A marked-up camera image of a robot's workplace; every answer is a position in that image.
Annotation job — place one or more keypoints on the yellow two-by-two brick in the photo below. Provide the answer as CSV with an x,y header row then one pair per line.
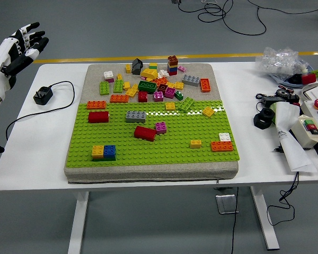
x,y
97,151
178,85
195,144
208,112
170,106

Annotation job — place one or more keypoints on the blue two-by-two brick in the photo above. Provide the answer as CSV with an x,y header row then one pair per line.
x,y
110,151

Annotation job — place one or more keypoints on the dark green two-by-four brick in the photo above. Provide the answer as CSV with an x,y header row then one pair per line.
x,y
106,159
147,87

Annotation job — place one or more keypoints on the orange two-by-four brick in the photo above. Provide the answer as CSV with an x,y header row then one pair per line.
x,y
205,85
119,98
222,146
96,105

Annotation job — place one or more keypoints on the lime green two-by-four brick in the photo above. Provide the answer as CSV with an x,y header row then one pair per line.
x,y
118,86
104,88
186,104

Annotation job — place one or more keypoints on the red two-by-four brick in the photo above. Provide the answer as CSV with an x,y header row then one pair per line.
x,y
98,117
145,133

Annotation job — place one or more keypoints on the white two-by-two brick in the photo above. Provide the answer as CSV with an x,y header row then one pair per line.
x,y
224,136
108,74

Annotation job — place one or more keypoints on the yellow two-by-four brick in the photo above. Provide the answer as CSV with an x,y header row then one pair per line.
x,y
132,91

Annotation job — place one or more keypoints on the grey two-by-four brick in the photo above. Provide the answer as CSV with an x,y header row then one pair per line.
x,y
191,80
135,116

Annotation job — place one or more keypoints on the red two-by-two brick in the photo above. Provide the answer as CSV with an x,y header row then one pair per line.
x,y
142,96

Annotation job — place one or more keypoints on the yellow curved brick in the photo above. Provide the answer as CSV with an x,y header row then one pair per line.
x,y
149,73

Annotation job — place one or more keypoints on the lime and yellow brick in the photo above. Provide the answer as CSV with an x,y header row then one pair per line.
x,y
153,65

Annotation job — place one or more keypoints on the magenta two-by-two brick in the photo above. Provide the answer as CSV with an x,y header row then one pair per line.
x,y
170,92
158,96

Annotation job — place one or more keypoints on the dark brown brick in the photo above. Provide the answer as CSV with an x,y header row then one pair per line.
x,y
163,88

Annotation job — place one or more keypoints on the pink two-by-two brick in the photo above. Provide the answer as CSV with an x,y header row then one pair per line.
x,y
160,128

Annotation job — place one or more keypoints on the blue stacked brick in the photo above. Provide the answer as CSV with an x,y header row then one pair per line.
x,y
172,69

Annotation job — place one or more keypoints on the red stacked brick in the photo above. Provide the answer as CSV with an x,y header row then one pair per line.
x,y
172,73

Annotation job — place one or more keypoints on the brown two-by-two brick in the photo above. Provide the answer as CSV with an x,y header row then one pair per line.
x,y
172,61

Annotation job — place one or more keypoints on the green studded baseplate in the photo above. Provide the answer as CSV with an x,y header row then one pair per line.
x,y
161,150

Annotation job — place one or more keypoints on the small dark green brick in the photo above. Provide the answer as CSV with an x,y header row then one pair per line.
x,y
178,95

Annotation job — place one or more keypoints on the pink flat brick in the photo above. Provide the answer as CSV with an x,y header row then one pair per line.
x,y
182,68

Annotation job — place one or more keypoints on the yellow flat two-by-two brick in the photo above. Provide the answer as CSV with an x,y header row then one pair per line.
x,y
195,144

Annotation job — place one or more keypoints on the black power brick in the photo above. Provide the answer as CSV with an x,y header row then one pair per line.
x,y
273,99

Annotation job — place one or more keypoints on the black power adapter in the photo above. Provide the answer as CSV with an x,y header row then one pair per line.
x,y
43,95

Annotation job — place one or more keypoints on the dark grey angled piece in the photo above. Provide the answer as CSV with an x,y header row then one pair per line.
x,y
136,67

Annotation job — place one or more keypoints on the grey-brown cushion mat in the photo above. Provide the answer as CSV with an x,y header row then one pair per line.
x,y
148,174

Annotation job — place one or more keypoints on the white table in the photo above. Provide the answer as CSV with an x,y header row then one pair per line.
x,y
241,105

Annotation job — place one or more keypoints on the silver metal foot plate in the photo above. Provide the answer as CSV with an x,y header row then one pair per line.
x,y
217,203

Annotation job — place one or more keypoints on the large black nut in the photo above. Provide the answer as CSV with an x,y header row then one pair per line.
x,y
258,123

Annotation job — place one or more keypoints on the lime green sheet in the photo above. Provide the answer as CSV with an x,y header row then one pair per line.
x,y
273,113

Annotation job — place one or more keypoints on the clear crumpled plastic bag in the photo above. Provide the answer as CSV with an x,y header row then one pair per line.
x,y
278,62

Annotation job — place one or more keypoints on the blue bowl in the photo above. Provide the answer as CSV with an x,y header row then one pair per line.
x,y
281,80

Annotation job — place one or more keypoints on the black round part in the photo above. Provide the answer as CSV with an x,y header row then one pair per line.
x,y
281,92

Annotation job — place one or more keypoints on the small black module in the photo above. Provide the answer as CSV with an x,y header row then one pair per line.
x,y
293,99

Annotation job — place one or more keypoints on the black plastic part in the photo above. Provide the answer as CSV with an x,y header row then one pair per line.
x,y
295,79

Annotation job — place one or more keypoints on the white paper bag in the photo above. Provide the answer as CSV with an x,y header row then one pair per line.
x,y
291,148

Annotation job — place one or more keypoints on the small white part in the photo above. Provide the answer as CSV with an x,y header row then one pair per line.
x,y
304,69

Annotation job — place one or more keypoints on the small white button box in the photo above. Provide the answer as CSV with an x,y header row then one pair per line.
x,y
300,132

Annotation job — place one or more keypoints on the white control box with buttons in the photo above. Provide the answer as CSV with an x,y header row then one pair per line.
x,y
311,112

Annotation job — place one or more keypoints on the white flat device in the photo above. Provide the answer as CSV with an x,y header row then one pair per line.
x,y
316,92

